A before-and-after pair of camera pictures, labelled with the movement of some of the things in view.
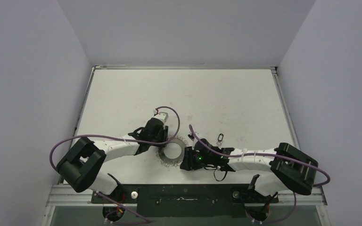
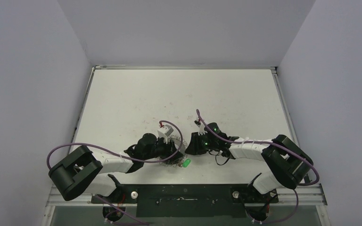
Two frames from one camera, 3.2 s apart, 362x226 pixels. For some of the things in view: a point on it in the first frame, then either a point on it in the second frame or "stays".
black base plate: x=186 y=200 stays
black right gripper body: x=190 y=156 to x=194 y=144
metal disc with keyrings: x=168 y=162 stays
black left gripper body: x=161 y=136 to x=162 y=148
